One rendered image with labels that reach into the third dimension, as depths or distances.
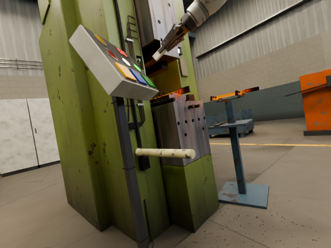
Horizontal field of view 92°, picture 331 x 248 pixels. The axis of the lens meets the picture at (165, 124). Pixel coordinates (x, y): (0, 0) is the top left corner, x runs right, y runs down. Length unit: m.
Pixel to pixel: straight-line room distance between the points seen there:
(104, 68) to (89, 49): 0.10
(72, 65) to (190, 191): 1.30
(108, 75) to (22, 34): 7.14
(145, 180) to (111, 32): 1.00
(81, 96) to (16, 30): 6.41
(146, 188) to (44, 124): 5.29
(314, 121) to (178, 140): 3.64
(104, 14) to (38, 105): 5.23
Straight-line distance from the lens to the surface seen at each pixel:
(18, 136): 6.19
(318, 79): 4.40
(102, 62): 0.65
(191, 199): 1.24
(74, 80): 1.48
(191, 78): 1.70
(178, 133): 1.09
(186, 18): 0.83
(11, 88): 7.06
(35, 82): 7.11
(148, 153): 0.99
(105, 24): 1.25
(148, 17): 1.34
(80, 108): 1.43
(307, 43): 8.72
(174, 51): 1.36
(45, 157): 6.20
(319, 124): 4.43
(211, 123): 5.16
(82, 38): 0.73
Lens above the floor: 0.80
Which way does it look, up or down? 1 degrees down
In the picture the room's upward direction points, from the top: 9 degrees counter-clockwise
